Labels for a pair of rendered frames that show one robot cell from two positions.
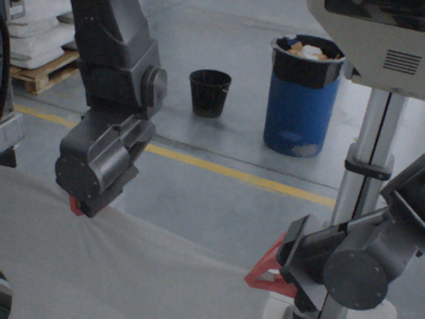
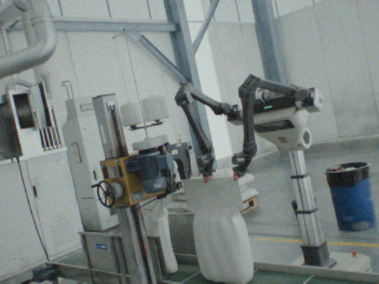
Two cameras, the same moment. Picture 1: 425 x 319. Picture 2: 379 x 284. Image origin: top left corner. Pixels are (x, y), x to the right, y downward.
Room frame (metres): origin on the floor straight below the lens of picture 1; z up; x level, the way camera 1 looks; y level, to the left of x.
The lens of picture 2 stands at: (-2.16, -0.97, 1.49)
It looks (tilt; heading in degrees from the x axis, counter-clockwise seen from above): 3 degrees down; 24
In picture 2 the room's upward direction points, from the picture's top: 12 degrees counter-clockwise
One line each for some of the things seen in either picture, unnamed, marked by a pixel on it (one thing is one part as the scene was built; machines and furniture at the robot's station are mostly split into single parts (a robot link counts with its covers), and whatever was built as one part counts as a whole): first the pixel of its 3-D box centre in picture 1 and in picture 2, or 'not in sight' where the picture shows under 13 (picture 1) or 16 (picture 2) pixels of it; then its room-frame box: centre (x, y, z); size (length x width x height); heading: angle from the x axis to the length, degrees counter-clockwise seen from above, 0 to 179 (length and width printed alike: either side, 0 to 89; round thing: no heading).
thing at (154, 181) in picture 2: not in sight; (152, 172); (0.23, 0.41, 1.21); 0.15 x 0.15 x 0.25
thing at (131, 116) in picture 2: not in sight; (130, 114); (0.46, 0.62, 1.61); 0.15 x 0.14 x 0.17; 70
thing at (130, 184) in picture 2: not in sight; (132, 177); (0.34, 0.63, 1.18); 0.34 x 0.25 x 0.31; 160
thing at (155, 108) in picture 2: not in sight; (155, 108); (0.37, 0.37, 1.61); 0.17 x 0.17 x 0.17
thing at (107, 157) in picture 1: (107, 126); (205, 156); (0.43, 0.11, 1.23); 0.11 x 0.09 x 0.12; 161
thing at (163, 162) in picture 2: not in sight; (166, 163); (0.24, 0.31, 1.25); 0.10 x 0.08 x 0.12; 5
